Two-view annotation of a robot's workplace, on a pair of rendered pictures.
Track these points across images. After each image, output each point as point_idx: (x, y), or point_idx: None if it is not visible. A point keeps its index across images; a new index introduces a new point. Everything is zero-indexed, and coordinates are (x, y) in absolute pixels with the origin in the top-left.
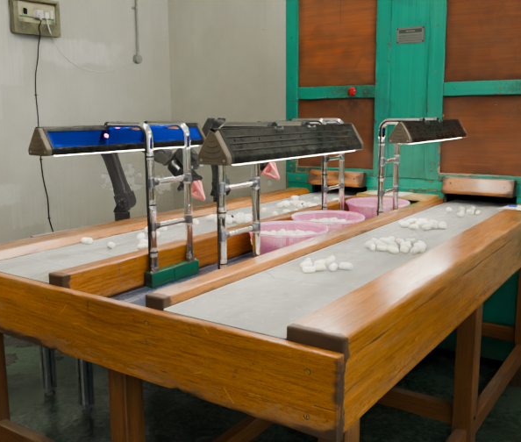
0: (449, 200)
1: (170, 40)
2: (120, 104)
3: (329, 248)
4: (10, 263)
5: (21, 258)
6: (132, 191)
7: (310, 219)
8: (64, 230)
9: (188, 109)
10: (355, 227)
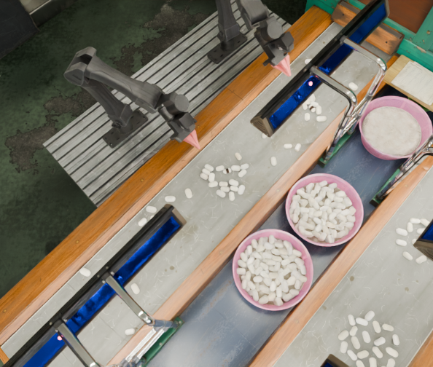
0: None
1: None
2: None
3: (303, 333)
4: (25, 341)
5: (33, 322)
6: (125, 107)
7: (307, 187)
8: (71, 122)
9: None
10: (342, 271)
